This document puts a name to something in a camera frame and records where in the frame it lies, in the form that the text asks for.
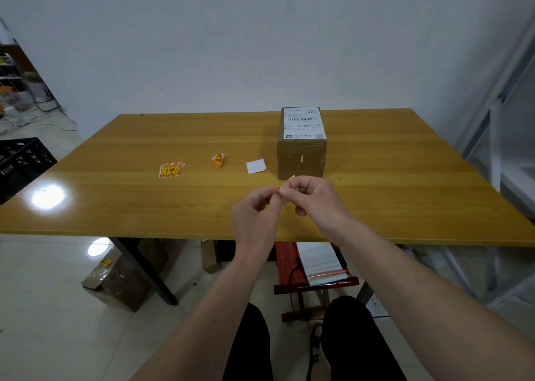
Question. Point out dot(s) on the small peeled sticker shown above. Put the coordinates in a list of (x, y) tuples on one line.
[(287, 183)]

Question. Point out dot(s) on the black plastic crate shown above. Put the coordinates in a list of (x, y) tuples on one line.
[(19, 165)]

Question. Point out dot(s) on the person's right hand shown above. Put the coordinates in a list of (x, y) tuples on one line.
[(324, 203)]

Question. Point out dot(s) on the person's left leg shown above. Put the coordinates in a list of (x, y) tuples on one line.
[(250, 347)]

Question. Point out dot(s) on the white shipping label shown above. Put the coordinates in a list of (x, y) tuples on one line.
[(304, 124)]

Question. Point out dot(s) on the red wooden stool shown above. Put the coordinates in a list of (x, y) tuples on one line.
[(288, 263)]

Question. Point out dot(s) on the person's leg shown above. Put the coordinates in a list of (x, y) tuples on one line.
[(250, 347), (359, 343)]

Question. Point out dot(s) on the cluttered storage rack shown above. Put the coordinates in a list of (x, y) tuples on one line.
[(16, 88)]

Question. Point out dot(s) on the white metal shelf frame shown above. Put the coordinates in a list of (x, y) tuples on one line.
[(497, 126)]

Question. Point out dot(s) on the person's left thumb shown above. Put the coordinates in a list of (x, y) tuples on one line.
[(271, 204)]

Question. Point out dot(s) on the small brown cardboard box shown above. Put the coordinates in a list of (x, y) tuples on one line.
[(210, 256)]

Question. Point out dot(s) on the person's right leg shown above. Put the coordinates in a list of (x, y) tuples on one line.
[(359, 343)]

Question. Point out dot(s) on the stack of yellow red stickers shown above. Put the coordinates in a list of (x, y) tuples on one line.
[(170, 170)]

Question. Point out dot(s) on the person's left forearm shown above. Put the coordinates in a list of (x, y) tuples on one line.
[(209, 322)]

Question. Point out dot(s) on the white sticker backing paper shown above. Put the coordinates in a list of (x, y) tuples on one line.
[(256, 166)]

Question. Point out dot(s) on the person's right thumb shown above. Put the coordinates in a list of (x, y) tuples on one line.
[(290, 195)]

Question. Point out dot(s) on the white paper pad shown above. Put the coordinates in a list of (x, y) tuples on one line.
[(322, 263)]

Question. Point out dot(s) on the curled yellow red sticker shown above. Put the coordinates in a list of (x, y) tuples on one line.
[(217, 161)]

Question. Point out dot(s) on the white printed paper sheet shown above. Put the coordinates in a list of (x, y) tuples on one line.
[(378, 306)]

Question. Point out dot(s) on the person's left hand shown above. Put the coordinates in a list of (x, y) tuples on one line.
[(250, 226)]

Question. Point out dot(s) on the person's right forearm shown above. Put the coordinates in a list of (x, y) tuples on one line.
[(422, 305)]

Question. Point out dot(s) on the black metal table leg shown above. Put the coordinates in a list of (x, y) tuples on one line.
[(365, 294), (144, 270)]

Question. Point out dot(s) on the plastic-wrapped cardboard box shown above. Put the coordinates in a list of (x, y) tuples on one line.
[(121, 280)]

